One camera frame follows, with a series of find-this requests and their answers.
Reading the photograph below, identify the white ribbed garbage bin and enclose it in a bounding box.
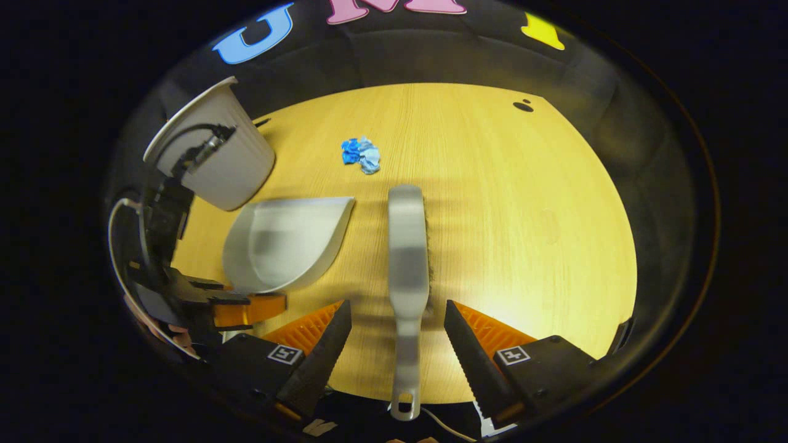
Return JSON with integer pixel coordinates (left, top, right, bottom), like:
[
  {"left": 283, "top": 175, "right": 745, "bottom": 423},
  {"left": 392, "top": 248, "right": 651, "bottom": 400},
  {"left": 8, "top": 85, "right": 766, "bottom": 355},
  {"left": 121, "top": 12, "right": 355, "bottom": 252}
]
[{"left": 143, "top": 76, "right": 276, "bottom": 212}]

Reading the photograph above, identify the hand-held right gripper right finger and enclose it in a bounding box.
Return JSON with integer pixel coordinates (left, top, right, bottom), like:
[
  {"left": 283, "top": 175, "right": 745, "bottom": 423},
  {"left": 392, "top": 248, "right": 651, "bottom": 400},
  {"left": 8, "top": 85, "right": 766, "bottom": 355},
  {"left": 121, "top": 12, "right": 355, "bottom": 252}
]
[{"left": 443, "top": 300, "right": 608, "bottom": 426}]

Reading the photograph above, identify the grey plastic dustpan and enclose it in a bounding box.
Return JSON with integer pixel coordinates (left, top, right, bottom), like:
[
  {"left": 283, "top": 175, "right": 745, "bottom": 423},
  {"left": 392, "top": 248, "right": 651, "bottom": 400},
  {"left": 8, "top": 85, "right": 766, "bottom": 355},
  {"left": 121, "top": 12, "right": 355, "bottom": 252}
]
[{"left": 222, "top": 196, "right": 356, "bottom": 295}]

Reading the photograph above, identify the light blue paper scrap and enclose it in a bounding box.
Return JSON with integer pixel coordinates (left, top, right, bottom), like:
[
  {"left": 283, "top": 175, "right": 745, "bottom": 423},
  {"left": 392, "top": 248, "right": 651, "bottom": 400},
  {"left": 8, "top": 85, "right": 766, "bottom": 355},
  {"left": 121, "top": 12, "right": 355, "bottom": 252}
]
[{"left": 358, "top": 136, "right": 382, "bottom": 175}]

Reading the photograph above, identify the wooden desktop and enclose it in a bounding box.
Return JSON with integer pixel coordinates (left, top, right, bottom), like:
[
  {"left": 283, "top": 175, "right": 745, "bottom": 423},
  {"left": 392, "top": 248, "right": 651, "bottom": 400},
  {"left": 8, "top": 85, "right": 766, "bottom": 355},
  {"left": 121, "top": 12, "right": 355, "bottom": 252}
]
[{"left": 169, "top": 83, "right": 638, "bottom": 405}]

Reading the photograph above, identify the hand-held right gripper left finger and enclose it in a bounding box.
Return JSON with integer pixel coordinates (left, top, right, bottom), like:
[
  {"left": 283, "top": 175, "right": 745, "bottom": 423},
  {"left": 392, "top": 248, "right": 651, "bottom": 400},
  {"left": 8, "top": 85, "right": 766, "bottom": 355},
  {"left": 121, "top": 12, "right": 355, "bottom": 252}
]
[{"left": 205, "top": 300, "right": 353, "bottom": 418}]

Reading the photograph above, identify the small grey broom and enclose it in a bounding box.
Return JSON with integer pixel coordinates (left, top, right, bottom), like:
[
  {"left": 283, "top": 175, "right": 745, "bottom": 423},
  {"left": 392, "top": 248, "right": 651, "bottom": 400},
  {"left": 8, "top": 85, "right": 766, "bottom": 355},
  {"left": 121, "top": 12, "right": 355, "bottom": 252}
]
[{"left": 387, "top": 185, "right": 435, "bottom": 422}]

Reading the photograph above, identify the white cable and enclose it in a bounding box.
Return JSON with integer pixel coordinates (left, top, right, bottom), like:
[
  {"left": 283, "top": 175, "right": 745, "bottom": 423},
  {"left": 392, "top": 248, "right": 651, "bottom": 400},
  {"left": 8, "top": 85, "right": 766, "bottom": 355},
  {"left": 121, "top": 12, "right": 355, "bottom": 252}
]
[{"left": 108, "top": 197, "right": 203, "bottom": 361}]

